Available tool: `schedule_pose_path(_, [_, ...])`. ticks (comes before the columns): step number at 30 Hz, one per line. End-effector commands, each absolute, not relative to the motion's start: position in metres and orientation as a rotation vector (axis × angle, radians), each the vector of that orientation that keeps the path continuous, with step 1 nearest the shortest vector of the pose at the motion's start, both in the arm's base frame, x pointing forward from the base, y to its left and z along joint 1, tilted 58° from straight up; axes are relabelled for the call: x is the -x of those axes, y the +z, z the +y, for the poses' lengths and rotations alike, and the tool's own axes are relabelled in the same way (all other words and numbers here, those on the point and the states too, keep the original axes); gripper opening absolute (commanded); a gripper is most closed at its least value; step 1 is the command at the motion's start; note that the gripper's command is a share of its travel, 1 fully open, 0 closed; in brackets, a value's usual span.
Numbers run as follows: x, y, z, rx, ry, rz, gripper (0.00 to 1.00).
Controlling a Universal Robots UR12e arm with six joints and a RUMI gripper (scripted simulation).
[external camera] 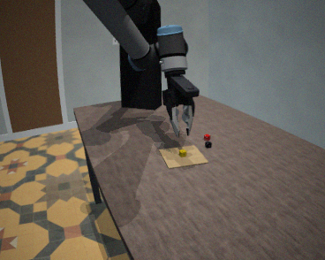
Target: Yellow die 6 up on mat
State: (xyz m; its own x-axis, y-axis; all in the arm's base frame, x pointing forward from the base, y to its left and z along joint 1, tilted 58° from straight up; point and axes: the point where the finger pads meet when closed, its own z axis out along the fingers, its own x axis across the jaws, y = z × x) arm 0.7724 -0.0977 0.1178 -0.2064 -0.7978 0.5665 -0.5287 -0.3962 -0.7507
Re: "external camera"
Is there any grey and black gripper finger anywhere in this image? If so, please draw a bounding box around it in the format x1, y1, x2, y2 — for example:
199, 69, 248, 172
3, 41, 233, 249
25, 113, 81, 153
182, 97, 195, 136
166, 98, 180, 138

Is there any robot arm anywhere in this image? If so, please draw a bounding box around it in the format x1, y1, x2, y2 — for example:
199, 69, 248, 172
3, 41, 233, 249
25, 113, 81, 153
83, 0, 200, 98

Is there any tan mat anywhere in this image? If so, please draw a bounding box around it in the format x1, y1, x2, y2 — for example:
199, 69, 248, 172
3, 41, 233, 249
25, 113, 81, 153
159, 145, 208, 169

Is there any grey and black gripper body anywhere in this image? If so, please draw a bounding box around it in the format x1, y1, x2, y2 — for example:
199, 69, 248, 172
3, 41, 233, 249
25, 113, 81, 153
162, 70, 191, 107

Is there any black die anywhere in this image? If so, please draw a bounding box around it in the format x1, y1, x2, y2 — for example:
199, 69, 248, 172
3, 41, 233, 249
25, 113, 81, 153
205, 141, 212, 149

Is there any yellow die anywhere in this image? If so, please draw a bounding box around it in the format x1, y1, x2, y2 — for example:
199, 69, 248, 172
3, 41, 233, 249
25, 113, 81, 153
179, 149, 186, 157

